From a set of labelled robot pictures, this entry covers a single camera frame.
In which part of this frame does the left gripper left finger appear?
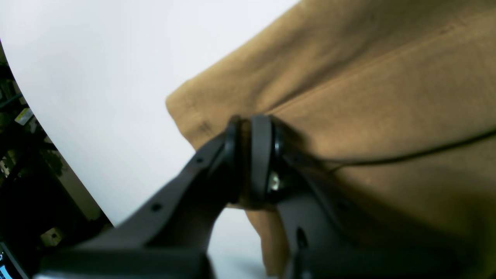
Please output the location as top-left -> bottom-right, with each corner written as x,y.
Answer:
35,117 -> 241,279

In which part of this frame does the brown T-shirt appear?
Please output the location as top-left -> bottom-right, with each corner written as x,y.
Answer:
166,0 -> 495,279

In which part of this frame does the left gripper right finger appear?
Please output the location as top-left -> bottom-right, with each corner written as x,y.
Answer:
248,115 -> 461,279

